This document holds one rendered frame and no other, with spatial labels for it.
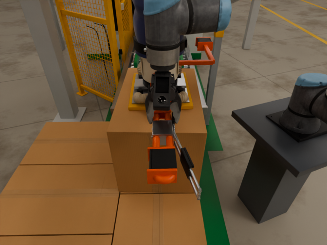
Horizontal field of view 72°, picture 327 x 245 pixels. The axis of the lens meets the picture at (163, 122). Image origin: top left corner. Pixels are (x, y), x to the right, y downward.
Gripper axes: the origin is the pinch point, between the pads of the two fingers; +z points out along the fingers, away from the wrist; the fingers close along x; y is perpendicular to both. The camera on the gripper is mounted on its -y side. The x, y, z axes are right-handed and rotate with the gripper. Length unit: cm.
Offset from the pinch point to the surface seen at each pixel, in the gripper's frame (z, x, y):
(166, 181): -0.8, -0.6, -24.1
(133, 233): 52, 13, -11
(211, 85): 59, -46, 132
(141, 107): 10.8, 9.5, 24.6
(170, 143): -1.4, -1.9, -11.4
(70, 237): 52, 40, -12
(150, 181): 1.1, 3.4, -22.6
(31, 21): 3, 108, 143
